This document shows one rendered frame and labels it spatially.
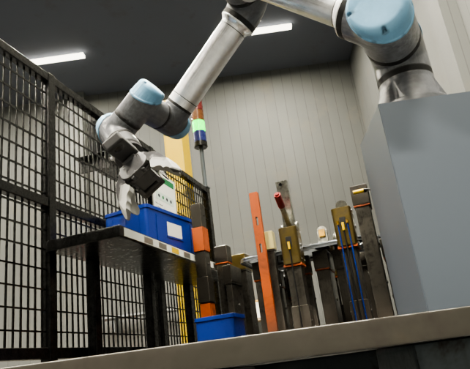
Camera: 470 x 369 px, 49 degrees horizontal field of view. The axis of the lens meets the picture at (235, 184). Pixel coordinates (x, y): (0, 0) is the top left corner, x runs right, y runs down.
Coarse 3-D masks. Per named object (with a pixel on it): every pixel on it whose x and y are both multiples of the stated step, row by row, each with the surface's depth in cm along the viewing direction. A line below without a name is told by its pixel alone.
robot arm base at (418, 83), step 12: (396, 72) 108; (408, 72) 106; (420, 72) 106; (432, 72) 109; (384, 84) 110; (396, 84) 107; (408, 84) 105; (420, 84) 104; (432, 84) 105; (384, 96) 108; (396, 96) 107; (408, 96) 103; (420, 96) 103; (432, 96) 103
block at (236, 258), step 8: (232, 256) 196; (240, 256) 195; (232, 264) 195; (240, 264) 194; (248, 272) 196; (248, 280) 194; (248, 288) 191; (248, 296) 190; (248, 304) 189; (248, 312) 189; (256, 312) 195; (248, 320) 188; (256, 320) 192; (248, 328) 187; (256, 328) 190
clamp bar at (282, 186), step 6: (282, 180) 170; (276, 186) 170; (282, 186) 169; (282, 192) 169; (288, 192) 169; (288, 198) 168; (288, 204) 168; (288, 210) 168; (282, 216) 168; (288, 216) 168; (294, 222) 167
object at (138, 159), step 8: (136, 144) 122; (128, 160) 117; (136, 160) 115; (144, 160) 114; (120, 168) 117; (128, 168) 115; (136, 168) 114; (144, 168) 113; (152, 168) 119; (128, 176) 114; (136, 176) 114; (144, 176) 116; (152, 176) 117; (160, 176) 118; (136, 184) 116; (144, 184) 117; (152, 184) 118; (160, 184) 118; (144, 192) 117; (152, 192) 118
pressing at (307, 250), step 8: (336, 240) 165; (360, 240) 170; (304, 248) 168; (312, 248) 167; (320, 248) 174; (328, 248) 176; (360, 248) 183; (248, 256) 174; (256, 256) 173; (280, 256) 179; (312, 256) 186; (248, 264) 184; (280, 264) 192
